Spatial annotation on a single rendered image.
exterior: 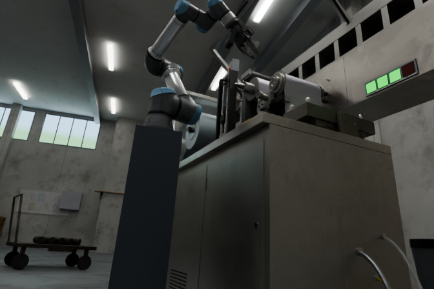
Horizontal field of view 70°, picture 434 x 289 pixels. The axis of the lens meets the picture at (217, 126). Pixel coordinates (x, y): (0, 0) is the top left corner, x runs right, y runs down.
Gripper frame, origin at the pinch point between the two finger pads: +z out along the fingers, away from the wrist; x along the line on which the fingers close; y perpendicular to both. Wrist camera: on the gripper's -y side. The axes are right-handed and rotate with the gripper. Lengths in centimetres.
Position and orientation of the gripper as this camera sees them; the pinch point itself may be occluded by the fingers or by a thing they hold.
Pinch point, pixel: (254, 55)
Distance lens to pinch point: 161.1
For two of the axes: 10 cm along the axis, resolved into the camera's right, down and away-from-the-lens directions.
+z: 6.4, 7.6, 0.5
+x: -4.4, 3.1, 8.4
